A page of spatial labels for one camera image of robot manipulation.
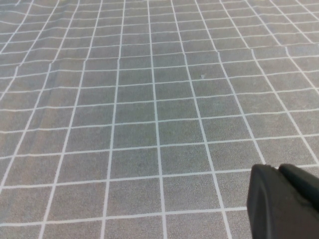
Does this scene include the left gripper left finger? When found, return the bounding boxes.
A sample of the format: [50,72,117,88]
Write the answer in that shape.
[246,163,319,239]

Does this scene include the grey white-checked tablecloth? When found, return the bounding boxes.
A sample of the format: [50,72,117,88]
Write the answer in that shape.
[0,0,319,239]

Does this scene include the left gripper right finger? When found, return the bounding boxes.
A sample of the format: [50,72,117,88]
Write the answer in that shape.
[278,163,319,208]

